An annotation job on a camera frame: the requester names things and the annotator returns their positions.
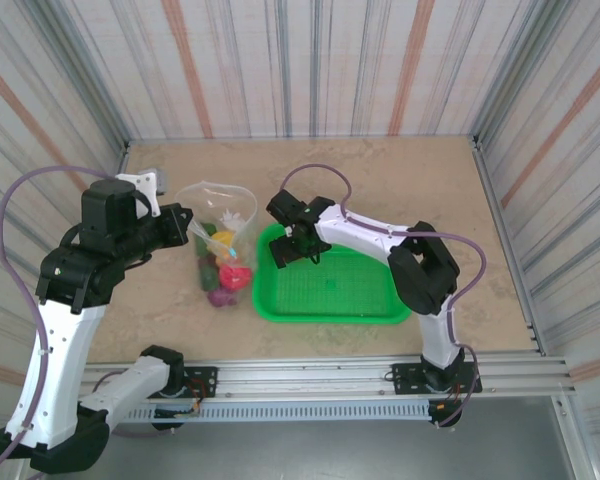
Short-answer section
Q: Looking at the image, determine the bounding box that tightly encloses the pink red round fruit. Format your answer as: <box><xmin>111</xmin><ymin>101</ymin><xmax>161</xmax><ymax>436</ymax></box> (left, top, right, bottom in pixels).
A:
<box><xmin>218</xmin><ymin>263</ymin><xmax>254</xmax><ymax>293</ymax></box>

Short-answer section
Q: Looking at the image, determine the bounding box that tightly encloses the clear zip-top plastic bag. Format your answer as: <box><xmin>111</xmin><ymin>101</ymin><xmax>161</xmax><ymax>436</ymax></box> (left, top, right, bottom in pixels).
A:
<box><xmin>173</xmin><ymin>182</ymin><xmax>259</xmax><ymax>310</ymax></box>

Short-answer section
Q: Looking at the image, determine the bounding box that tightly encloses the green avocado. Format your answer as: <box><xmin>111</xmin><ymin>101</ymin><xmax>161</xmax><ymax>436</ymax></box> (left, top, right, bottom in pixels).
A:
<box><xmin>199</xmin><ymin>264</ymin><xmax>221</xmax><ymax>294</ymax></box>

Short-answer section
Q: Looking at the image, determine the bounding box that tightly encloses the purple cabbage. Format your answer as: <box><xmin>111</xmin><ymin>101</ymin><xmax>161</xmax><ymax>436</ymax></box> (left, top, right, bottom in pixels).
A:
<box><xmin>207</xmin><ymin>288</ymin><xmax>240</xmax><ymax>310</ymax></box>

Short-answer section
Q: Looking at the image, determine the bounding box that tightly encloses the aluminium side profile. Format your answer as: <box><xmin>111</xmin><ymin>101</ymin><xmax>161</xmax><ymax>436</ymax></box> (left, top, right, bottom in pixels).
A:
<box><xmin>113</xmin><ymin>141</ymin><xmax>132</xmax><ymax>177</ymax></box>
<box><xmin>471</xmin><ymin>134</ymin><xmax>549</xmax><ymax>357</ymax></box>

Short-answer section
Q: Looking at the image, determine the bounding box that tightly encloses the green plastic basket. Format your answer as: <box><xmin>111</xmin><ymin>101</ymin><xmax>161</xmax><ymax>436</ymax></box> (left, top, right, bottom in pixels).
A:
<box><xmin>252</xmin><ymin>222</ymin><xmax>413</xmax><ymax>325</ymax></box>

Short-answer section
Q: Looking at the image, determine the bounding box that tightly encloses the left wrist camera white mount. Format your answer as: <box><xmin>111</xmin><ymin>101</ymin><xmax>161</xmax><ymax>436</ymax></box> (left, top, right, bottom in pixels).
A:
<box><xmin>114</xmin><ymin>169</ymin><xmax>171</xmax><ymax>219</ymax></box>

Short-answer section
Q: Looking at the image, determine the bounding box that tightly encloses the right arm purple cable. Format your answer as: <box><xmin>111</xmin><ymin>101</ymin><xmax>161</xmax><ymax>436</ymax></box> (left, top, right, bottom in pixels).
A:
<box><xmin>281</xmin><ymin>164</ymin><xmax>488</xmax><ymax>429</ymax></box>

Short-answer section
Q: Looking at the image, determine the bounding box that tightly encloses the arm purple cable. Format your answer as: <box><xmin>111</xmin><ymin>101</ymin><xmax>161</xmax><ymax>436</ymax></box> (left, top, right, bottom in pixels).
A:
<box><xmin>281</xmin><ymin>164</ymin><xmax>488</xmax><ymax>429</ymax></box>
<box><xmin>0</xmin><ymin>166</ymin><xmax>156</xmax><ymax>476</ymax></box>

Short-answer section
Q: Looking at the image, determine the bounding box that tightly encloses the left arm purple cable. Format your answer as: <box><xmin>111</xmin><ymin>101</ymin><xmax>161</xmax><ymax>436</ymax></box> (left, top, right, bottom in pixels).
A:
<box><xmin>0</xmin><ymin>166</ymin><xmax>156</xmax><ymax>476</ymax></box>

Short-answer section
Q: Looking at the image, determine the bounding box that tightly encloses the aluminium mounting rail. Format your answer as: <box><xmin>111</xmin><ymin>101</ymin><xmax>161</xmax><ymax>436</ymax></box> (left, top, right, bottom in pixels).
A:
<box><xmin>32</xmin><ymin>355</ymin><xmax>579</xmax><ymax>402</ymax></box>

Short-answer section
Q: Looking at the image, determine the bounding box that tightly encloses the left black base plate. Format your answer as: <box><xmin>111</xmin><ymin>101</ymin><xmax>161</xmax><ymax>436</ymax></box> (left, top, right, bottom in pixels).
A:
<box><xmin>144</xmin><ymin>366</ymin><xmax>219</xmax><ymax>400</ymax></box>

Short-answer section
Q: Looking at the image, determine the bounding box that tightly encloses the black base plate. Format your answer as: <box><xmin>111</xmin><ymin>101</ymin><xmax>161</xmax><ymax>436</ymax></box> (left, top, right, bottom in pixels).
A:
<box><xmin>390</xmin><ymin>360</ymin><xmax>483</xmax><ymax>396</ymax></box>
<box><xmin>144</xmin><ymin>366</ymin><xmax>219</xmax><ymax>400</ymax></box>

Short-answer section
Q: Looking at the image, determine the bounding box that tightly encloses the slotted grey cable duct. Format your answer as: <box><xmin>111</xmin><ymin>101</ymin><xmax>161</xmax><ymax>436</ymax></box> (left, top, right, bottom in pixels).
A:
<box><xmin>114</xmin><ymin>402</ymin><xmax>431</xmax><ymax>424</ymax></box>

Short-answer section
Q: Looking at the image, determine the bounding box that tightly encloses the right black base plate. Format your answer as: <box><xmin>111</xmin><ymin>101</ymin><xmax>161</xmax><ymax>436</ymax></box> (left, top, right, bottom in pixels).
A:
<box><xmin>390</xmin><ymin>360</ymin><xmax>483</xmax><ymax>396</ymax></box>

